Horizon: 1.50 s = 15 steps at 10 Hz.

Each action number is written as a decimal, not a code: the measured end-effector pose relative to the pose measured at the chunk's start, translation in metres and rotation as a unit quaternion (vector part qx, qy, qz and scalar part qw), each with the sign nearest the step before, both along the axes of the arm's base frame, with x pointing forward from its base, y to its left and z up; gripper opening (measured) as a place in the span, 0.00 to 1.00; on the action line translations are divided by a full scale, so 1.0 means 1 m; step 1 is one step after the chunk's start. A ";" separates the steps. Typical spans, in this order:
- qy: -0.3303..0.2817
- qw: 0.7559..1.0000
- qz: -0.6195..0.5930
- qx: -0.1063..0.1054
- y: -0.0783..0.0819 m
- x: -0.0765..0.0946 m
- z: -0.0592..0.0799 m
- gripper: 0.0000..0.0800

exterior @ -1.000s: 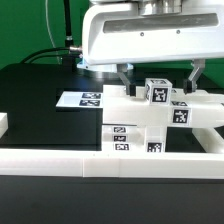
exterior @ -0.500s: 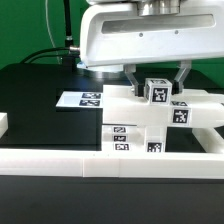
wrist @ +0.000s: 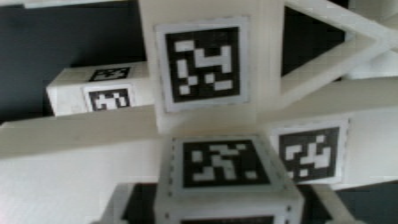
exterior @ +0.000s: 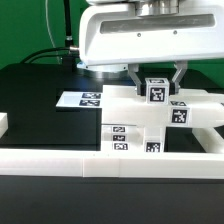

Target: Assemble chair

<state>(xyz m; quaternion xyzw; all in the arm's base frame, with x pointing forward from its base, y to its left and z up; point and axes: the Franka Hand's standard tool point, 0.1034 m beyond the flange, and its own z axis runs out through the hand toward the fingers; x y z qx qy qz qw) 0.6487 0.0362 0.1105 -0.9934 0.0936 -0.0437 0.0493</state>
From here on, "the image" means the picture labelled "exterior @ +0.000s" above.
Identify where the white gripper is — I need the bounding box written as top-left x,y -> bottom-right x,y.
79,0 -> 224,96

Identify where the white chair back part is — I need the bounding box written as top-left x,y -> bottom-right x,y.
101,85 -> 224,128

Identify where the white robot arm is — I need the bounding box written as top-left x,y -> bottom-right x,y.
79,0 -> 224,88

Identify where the white tag sheet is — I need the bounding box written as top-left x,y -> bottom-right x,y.
56,91 -> 102,108

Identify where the black cable bundle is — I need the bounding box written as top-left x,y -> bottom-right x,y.
20,0 -> 81,65

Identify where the white thin cable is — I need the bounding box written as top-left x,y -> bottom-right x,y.
45,0 -> 63,65

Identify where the white U-shaped obstacle frame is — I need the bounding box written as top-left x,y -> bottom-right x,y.
0,112 -> 224,179

